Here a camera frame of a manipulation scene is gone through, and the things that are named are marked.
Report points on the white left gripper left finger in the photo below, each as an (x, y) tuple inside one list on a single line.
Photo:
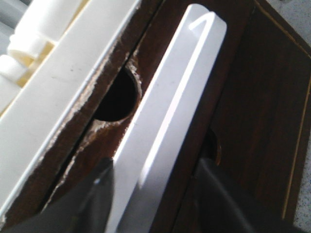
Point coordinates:
[(146, 156)]

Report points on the white organizer tray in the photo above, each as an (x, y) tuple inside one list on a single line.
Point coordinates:
[(36, 114)]

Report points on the wooden drawer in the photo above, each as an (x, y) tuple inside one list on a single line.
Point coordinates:
[(259, 129), (96, 124)]

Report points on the dark wooden drawer cabinet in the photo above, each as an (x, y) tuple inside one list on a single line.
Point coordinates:
[(153, 116)]

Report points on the white plastic bottle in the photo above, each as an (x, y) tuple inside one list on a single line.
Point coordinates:
[(29, 29)]

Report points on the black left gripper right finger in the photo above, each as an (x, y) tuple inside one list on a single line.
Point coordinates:
[(224, 207)]

